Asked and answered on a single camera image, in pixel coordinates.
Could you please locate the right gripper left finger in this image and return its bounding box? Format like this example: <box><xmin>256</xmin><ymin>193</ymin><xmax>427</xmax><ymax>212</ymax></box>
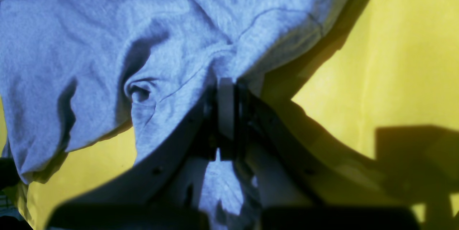
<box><xmin>46</xmin><ymin>78</ymin><xmax>236</xmax><ymax>230</ymax></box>

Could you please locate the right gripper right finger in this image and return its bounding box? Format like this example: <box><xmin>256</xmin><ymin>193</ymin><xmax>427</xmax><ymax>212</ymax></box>
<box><xmin>235</xmin><ymin>80</ymin><xmax>420</xmax><ymax>230</ymax></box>

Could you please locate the grey t-shirt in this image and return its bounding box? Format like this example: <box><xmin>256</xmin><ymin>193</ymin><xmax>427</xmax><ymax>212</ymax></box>
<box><xmin>0</xmin><ymin>0</ymin><xmax>364</xmax><ymax>230</ymax></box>

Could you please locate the yellow table cloth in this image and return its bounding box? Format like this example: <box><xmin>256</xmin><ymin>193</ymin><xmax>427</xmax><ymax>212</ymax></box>
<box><xmin>5</xmin><ymin>0</ymin><xmax>458</xmax><ymax>230</ymax></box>

